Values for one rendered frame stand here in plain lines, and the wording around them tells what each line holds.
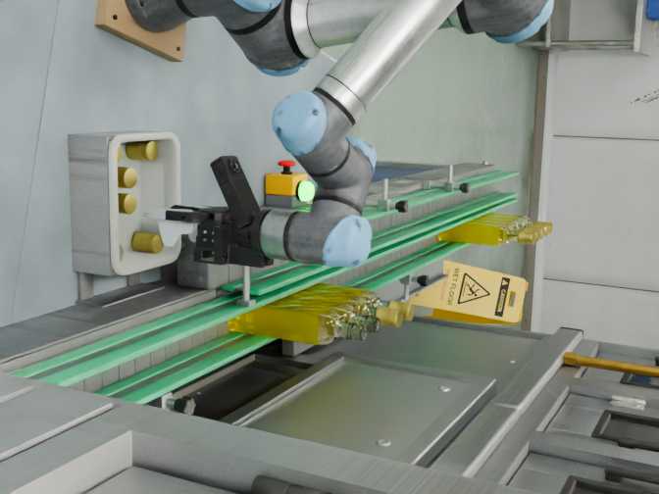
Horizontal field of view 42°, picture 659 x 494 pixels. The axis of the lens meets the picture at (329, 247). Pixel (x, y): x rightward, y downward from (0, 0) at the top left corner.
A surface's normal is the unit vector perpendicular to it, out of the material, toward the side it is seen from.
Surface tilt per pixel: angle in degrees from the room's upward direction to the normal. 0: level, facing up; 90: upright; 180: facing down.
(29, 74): 0
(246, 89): 0
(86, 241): 90
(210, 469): 90
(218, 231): 90
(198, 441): 90
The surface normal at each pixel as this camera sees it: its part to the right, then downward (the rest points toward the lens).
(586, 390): -0.45, 0.15
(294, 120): -0.40, -0.43
